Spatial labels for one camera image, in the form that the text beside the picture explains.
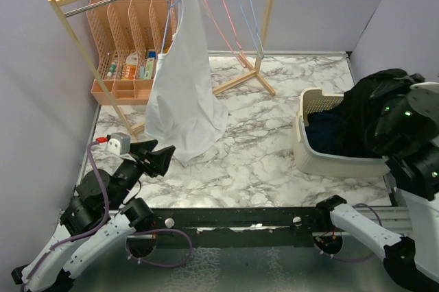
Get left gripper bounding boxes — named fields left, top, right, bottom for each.
left=110, top=139, right=176, bottom=209

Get white t shirt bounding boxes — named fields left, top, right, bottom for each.
left=144, top=0, right=228, bottom=166

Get navy blue t shirt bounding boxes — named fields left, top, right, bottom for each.
left=305, top=108, right=342, bottom=155

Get pink hanger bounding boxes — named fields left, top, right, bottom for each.
left=203, top=0, right=247, bottom=68

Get blue hanger of navy shirt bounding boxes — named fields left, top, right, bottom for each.
left=236, top=0, right=265, bottom=59

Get black t shirt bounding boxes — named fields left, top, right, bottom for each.
left=332, top=69, right=425, bottom=158

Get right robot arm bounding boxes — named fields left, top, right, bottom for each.
left=315, top=82, right=438, bottom=291

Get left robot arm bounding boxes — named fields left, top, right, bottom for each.
left=11, top=136, right=176, bottom=291

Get blue hanger of white shirt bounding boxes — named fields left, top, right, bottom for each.
left=159, top=0, right=186, bottom=53

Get items in organizer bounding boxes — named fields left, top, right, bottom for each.
left=104, top=49, right=157, bottom=80

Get orange plastic organizer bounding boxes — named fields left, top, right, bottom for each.
left=86, top=0, right=177, bottom=106

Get cream laundry basket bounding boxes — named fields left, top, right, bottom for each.
left=292, top=88, right=390, bottom=178

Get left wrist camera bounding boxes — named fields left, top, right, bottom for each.
left=105, top=132, right=131, bottom=159

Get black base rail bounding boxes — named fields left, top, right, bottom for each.
left=153, top=206, right=335, bottom=248

